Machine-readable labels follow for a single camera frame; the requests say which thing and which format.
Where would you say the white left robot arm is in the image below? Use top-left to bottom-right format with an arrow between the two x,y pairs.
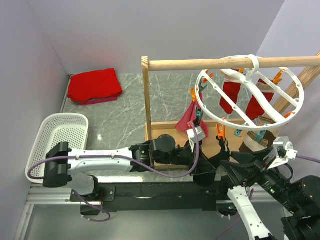
42,134 -> 218,201

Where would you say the orange clip back left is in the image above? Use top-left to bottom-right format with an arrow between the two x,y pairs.
201,70 -> 215,84

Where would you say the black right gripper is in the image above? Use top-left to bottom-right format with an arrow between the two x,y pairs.
218,141 -> 302,210

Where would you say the aluminium frame rail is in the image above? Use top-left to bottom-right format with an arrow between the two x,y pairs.
14,186 -> 83,240

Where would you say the teal clip left rim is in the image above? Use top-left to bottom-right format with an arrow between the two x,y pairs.
198,84 -> 208,92

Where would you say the teal clip front left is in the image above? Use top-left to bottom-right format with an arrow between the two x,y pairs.
195,105 -> 203,121

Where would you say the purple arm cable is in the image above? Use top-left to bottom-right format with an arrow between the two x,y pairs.
215,153 -> 320,240
27,124 -> 201,223

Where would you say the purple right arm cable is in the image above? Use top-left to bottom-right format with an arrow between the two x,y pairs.
215,153 -> 320,240

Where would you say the cream brown striped sock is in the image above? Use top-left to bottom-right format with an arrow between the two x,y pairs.
239,131 -> 270,153

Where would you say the orange clip holding pink cloth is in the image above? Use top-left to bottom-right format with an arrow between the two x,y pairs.
190,88 -> 197,103

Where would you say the red sock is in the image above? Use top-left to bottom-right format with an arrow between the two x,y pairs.
219,75 -> 241,114
245,78 -> 275,121

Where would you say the right red sock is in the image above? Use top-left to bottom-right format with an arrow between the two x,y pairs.
245,78 -> 275,121

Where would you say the pink hanging cloth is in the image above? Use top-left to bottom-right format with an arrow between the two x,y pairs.
175,101 -> 209,138

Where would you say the orange clip right rim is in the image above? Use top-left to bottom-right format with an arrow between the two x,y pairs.
284,111 -> 296,119

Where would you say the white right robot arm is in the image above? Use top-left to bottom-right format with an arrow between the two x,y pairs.
219,147 -> 320,240

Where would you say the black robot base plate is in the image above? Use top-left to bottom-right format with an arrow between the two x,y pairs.
70,181 -> 238,217

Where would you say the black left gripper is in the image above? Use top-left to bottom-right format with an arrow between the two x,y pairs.
155,139 -> 217,177

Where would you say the orange clip front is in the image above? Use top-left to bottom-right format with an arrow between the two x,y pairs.
215,124 -> 226,140

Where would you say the orange clip back right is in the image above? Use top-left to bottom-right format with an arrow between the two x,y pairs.
272,69 -> 284,85

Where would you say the left red sock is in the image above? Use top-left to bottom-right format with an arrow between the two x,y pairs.
219,75 -> 241,114

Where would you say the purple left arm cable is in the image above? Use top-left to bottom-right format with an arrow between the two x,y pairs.
27,124 -> 201,223

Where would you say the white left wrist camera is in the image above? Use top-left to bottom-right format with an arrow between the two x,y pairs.
185,121 -> 206,148

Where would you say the black striped sock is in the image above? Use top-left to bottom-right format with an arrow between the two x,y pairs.
207,136 -> 232,168

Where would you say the wooden clothes rack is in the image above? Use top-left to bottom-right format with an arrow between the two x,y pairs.
141,51 -> 320,172

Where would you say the white round clip hanger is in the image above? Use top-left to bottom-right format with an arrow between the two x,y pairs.
195,54 -> 305,131

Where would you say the folded red cloth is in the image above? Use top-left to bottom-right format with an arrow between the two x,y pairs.
67,68 -> 123,105

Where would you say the white perforated plastic basket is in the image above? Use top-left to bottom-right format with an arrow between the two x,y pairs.
25,113 -> 95,189

